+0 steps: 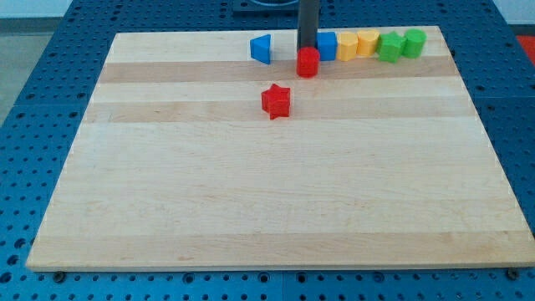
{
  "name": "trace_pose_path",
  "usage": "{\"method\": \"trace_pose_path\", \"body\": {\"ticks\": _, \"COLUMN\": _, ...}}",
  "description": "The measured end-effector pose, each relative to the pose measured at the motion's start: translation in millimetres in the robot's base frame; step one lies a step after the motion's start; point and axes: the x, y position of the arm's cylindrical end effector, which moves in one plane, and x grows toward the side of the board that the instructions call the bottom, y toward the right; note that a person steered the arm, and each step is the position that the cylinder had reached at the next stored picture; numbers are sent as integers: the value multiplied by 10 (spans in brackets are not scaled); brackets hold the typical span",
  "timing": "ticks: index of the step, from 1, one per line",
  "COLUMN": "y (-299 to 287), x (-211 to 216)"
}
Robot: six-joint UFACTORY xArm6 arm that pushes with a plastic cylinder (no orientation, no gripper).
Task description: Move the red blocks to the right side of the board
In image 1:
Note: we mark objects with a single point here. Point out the red cylinder block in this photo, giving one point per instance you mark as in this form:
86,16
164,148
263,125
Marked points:
307,62

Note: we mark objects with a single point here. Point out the wooden board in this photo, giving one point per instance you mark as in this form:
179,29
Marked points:
176,166

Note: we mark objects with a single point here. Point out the red star block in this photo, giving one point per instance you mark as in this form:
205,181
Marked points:
276,101

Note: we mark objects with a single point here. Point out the blue triangle block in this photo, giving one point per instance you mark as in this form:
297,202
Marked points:
260,48

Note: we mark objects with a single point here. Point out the blue cube block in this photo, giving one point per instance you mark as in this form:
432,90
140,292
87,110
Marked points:
327,44

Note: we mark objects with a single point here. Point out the yellow pentagon block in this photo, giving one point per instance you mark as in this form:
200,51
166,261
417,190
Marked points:
347,46

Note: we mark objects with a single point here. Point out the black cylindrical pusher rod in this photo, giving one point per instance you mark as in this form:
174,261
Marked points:
307,29

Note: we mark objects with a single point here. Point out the yellow heart block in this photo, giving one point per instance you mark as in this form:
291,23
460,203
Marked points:
367,42

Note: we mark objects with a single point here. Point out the green star block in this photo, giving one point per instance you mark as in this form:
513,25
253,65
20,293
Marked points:
390,46

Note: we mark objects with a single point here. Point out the green cylinder block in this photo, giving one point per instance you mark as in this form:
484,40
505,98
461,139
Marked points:
414,44

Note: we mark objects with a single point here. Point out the red object at right edge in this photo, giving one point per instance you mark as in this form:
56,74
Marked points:
528,45

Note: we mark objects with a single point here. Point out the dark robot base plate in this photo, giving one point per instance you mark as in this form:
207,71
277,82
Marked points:
250,7

